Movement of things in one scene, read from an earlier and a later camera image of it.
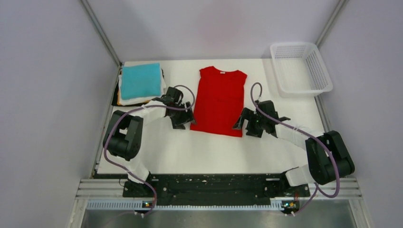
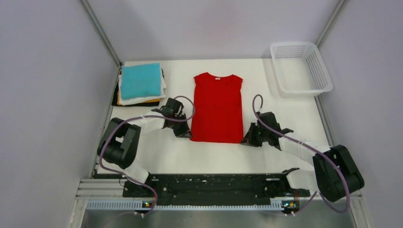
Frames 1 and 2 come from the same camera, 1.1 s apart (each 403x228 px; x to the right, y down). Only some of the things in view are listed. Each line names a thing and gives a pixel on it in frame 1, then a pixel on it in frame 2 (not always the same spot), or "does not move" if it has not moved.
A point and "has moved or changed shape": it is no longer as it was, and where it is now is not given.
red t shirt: [219, 101] has moved or changed shape
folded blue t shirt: [140, 80] does not move
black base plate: [222, 187] does not move
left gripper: [187, 117] → [184, 132]
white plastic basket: [300, 70] does not move
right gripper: [248, 114] → [249, 139]
